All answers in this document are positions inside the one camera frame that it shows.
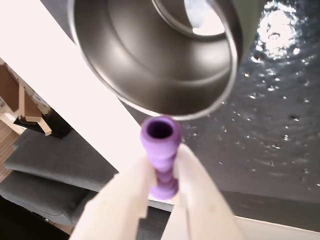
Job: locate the grey fabric cushion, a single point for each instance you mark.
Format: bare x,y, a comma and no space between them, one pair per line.
37,197
62,160

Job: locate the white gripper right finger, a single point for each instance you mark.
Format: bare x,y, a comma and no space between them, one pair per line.
200,205

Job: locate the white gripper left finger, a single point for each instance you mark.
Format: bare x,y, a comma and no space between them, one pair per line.
120,195

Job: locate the light wooden stand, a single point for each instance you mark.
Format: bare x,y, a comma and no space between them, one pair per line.
30,107

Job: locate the black glossy mat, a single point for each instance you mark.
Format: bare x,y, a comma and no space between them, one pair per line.
275,125

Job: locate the white steel-lined mug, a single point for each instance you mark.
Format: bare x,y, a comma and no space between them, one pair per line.
150,62

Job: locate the purple ribbed pen grip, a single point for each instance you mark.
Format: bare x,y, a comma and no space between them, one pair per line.
160,150

